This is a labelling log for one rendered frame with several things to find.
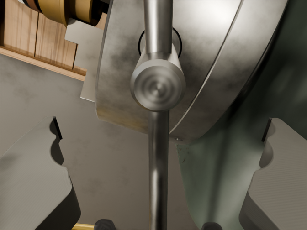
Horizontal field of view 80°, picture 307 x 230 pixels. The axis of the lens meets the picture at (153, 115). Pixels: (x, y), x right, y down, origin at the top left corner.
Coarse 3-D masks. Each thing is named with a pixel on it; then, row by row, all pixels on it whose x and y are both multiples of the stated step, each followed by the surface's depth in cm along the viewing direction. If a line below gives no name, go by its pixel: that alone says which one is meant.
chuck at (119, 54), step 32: (128, 0) 13; (192, 0) 13; (224, 0) 13; (128, 32) 14; (192, 32) 14; (224, 32) 14; (128, 64) 15; (192, 64) 15; (96, 96) 18; (128, 96) 18; (192, 96) 17; (128, 128) 25
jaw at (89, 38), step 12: (72, 24) 26; (84, 24) 26; (72, 36) 26; (84, 36) 26; (96, 36) 26; (84, 48) 27; (96, 48) 27; (84, 60) 27; (96, 60) 27; (96, 72) 27; (84, 84) 28; (84, 96) 28
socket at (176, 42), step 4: (144, 32) 14; (172, 32) 14; (176, 32) 14; (144, 36) 14; (172, 36) 14; (176, 36) 14; (140, 40) 14; (144, 40) 14; (172, 40) 14; (176, 40) 14; (140, 44) 14; (144, 44) 14; (176, 44) 14; (180, 44) 14; (140, 48) 15; (176, 48) 15; (180, 48) 15; (140, 52) 15; (176, 52) 15
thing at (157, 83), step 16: (144, 48) 10; (144, 64) 7; (160, 64) 7; (176, 64) 7; (144, 80) 7; (160, 80) 7; (176, 80) 7; (144, 96) 7; (160, 96) 7; (176, 96) 7
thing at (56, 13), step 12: (24, 0) 25; (36, 0) 24; (48, 0) 23; (60, 0) 23; (72, 0) 24; (84, 0) 24; (96, 0) 29; (48, 12) 25; (60, 12) 24; (72, 12) 25; (84, 12) 25; (96, 12) 29; (96, 24) 29
